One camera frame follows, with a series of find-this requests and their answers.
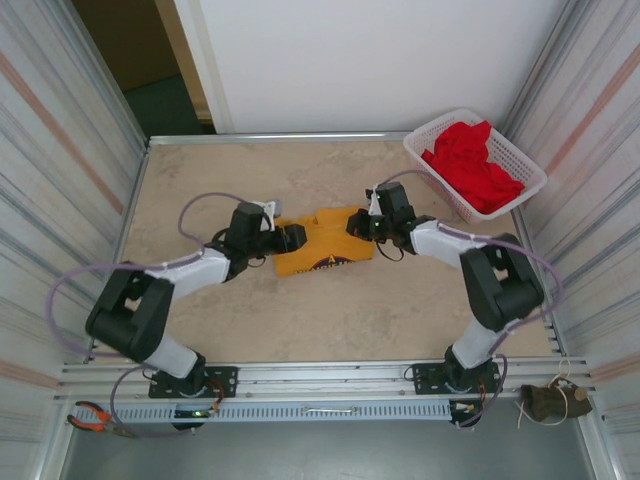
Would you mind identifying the yellow t-shirt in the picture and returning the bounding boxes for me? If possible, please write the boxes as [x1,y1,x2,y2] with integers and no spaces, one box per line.
[273,206,375,278]

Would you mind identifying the red cloth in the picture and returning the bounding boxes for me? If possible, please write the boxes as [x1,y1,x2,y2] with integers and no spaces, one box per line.
[420,119,526,214]

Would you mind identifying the white plastic basket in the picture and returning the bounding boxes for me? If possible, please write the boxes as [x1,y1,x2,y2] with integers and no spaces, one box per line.
[402,108,549,224]

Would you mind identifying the brown wooden door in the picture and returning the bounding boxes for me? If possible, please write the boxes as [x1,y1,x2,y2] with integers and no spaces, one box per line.
[72,0,182,94]

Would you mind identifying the thin black cable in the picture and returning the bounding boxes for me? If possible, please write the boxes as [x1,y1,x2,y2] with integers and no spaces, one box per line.
[375,239,407,263]

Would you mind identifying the aluminium table edge frame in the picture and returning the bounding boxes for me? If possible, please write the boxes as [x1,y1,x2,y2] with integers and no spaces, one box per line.
[84,130,569,362]

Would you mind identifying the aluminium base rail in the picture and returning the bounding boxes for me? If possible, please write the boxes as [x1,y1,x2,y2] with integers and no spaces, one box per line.
[58,355,601,402]

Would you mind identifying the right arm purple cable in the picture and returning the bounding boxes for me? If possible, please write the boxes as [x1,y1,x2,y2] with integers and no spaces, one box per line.
[379,168,565,429]

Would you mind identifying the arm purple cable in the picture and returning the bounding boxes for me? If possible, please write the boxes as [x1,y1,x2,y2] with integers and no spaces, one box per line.
[45,192,242,441]
[379,168,565,429]

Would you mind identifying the beige door frame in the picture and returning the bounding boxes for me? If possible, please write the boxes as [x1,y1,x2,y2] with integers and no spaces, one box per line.
[158,0,214,121]

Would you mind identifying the grey slotted cable duct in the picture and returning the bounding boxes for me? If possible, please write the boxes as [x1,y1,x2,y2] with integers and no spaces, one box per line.
[107,399,454,426]

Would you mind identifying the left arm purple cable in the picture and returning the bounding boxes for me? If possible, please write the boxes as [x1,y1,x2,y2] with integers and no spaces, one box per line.
[45,192,242,441]

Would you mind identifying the orange handled pliers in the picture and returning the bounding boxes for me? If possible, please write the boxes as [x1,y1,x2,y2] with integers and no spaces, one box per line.
[67,399,137,440]

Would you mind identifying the brown pouch with string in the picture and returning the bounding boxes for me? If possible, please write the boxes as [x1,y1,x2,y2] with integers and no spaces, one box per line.
[516,359,595,428]

